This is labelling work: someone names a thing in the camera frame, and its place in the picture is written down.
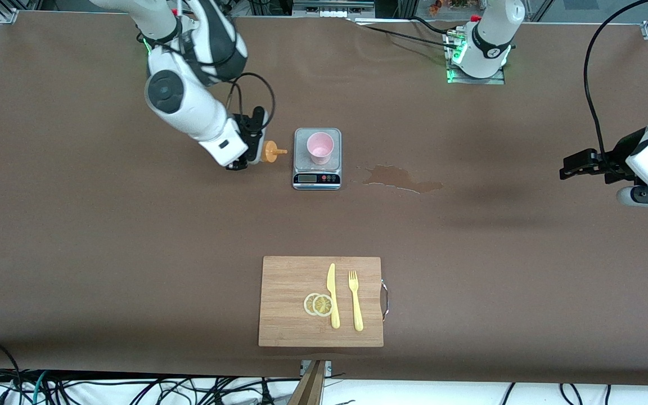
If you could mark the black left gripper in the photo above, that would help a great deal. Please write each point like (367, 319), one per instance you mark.
(615, 161)

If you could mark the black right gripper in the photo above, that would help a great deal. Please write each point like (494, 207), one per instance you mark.
(243, 125)

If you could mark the translucent orange-capped sauce bottle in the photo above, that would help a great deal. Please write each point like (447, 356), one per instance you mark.
(270, 152)

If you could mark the pink plastic cup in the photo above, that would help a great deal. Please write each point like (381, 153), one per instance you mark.
(320, 147)

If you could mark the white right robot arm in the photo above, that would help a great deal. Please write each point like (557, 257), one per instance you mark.
(183, 107)

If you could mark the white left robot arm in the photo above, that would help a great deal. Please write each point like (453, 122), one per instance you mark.
(487, 45)

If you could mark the silver digital kitchen scale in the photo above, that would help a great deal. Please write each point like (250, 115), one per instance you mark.
(301, 166)

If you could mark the white power strip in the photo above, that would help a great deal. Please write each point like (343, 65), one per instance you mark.
(332, 7)

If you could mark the yellow plastic knife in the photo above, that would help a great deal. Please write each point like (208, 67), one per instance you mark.
(332, 287)

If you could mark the lemon slice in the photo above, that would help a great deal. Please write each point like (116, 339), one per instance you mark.
(307, 304)
(323, 305)

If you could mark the brown table cover sheet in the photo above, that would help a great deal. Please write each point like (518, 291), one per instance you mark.
(133, 270)

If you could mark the wooden cutting board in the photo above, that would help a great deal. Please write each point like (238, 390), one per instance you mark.
(290, 315)

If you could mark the yellow plastic fork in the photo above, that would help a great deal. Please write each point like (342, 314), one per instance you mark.
(357, 309)

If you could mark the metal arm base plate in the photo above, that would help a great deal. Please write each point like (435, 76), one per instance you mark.
(495, 80)

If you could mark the small metal bracket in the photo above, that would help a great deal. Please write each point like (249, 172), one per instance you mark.
(328, 368)

